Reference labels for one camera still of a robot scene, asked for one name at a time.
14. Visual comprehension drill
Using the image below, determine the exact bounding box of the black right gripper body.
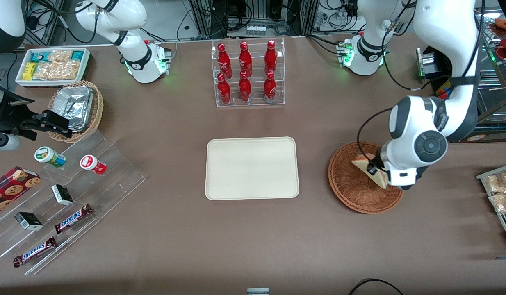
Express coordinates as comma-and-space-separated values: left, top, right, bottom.
0, 78, 33, 136

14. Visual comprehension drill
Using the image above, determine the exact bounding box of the triangle sandwich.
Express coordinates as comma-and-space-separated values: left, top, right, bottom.
351, 152, 390, 190

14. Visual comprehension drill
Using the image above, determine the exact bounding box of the aluminium foil tray stack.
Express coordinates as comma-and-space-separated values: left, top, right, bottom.
52, 86, 94, 133

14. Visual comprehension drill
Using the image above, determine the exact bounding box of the tan wicker basket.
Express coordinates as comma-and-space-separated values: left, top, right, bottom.
47, 80, 104, 143

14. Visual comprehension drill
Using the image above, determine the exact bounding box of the round brown wicker basket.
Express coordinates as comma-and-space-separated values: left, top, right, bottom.
328, 141, 405, 215

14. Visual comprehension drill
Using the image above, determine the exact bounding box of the cream rectangular tray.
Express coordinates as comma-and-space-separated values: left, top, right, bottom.
205, 136, 300, 201

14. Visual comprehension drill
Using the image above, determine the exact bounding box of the white plastic snack bin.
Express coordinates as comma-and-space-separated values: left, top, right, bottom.
15, 47, 91, 88

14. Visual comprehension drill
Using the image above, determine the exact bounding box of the yellow snack packet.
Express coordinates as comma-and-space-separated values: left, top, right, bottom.
22, 62, 39, 81

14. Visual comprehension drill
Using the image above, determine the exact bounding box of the green lidded snack cup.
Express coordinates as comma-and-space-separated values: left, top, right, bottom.
34, 146, 66, 168

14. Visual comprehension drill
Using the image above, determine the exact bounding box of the large clear rice cracker bag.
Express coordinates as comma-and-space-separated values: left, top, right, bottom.
32, 60, 81, 81

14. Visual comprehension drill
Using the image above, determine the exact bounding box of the red lidded snack cup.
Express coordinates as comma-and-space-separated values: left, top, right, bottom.
80, 154, 107, 175

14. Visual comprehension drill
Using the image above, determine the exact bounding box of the small clear rice cracker bag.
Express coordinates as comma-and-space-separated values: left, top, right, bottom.
48, 49, 74, 63

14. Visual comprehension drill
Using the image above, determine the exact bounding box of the red chocolate chip cookie box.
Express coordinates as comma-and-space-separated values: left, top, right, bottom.
0, 166, 41, 218

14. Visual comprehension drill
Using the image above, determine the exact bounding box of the small black carton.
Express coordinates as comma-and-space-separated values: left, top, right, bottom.
14, 211, 44, 231
51, 184, 75, 207

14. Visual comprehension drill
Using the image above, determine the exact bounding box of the clear acrylic stepped display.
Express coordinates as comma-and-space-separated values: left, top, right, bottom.
0, 130, 148, 276

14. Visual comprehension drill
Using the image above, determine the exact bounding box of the clear bag of puffed snacks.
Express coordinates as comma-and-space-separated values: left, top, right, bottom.
484, 170, 506, 194
488, 192, 506, 214

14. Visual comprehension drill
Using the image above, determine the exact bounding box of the Snickers chocolate bar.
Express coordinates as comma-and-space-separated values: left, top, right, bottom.
54, 203, 94, 234
13, 236, 57, 268

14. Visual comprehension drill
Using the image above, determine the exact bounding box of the black machine with yellow panel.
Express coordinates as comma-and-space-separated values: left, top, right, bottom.
416, 35, 506, 143

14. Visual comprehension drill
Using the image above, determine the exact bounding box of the red cola bottle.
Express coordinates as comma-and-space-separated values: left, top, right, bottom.
238, 41, 253, 77
217, 43, 233, 79
263, 71, 277, 102
238, 71, 253, 102
217, 73, 232, 104
264, 40, 278, 76

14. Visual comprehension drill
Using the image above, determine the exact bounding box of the clear acrylic bottle rack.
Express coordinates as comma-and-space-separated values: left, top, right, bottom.
211, 36, 286, 108

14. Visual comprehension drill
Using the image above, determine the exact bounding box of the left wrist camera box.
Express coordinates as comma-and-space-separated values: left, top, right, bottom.
365, 150, 388, 177

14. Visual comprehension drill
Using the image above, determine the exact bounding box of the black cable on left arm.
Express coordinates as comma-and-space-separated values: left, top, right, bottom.
356, 107, 395, 169

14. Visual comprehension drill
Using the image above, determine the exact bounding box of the grey wire rack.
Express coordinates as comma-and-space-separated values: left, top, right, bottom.
476, 163, 506, 250

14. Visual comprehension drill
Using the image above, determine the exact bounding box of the black cable loop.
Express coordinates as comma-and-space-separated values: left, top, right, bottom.
348, 278, 403, 295

